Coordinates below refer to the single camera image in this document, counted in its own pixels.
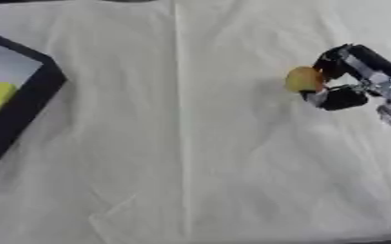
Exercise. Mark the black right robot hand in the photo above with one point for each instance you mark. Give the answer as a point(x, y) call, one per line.
point(346, 97)

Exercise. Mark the yellow orange toy fruit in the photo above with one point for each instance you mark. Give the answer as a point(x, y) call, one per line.
point(303, 79)

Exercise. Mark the black box with white inside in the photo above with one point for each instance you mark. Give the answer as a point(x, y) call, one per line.
point(21, 101)

